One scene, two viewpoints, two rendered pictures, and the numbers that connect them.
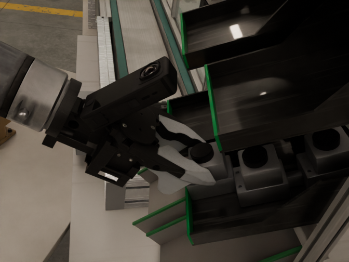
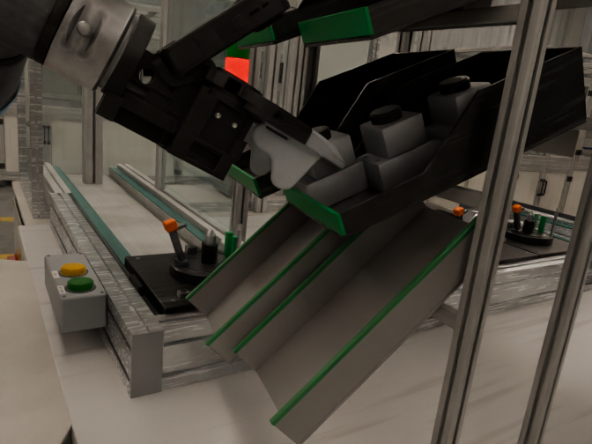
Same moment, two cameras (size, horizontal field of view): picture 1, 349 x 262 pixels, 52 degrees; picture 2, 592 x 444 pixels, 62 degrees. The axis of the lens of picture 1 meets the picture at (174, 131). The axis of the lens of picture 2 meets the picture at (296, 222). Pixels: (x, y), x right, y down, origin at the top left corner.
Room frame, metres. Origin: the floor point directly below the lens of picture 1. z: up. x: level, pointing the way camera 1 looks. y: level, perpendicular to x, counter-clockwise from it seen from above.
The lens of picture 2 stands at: (-0.11, 0.11, 1.30)
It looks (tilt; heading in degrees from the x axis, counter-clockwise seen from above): 14 degrees down; 343
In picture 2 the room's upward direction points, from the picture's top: 6 degrees clockwise
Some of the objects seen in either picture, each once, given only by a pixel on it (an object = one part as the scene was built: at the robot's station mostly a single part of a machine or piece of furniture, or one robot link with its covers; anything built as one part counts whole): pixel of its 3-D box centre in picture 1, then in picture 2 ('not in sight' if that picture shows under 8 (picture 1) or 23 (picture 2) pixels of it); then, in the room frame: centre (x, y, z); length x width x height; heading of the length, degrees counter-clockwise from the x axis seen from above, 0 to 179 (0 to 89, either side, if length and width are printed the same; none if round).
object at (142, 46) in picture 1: (161, 84); (167, 250); (1.04, 0.07, 0.91); 0.84 x 0.28 x 0.10; 17
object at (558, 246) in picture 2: not in sight; (529, 224); (1.03, -0.94, 1.01); 0.24 x 0.24 x 0.13; 17
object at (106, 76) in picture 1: (108, 87); (90, 258); (0.96, 0.23, 0.91); 0.89 x 0.06 x 0.11; 17
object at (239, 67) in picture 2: not in sight; (236, 70); (0.96, -0.05, 1.33); 0.05 x 0.05 x 0.05
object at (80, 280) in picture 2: not in sight; (80, 286); (0.69, 0.22, 0.96); 0.04 x 0.04 x 0.02
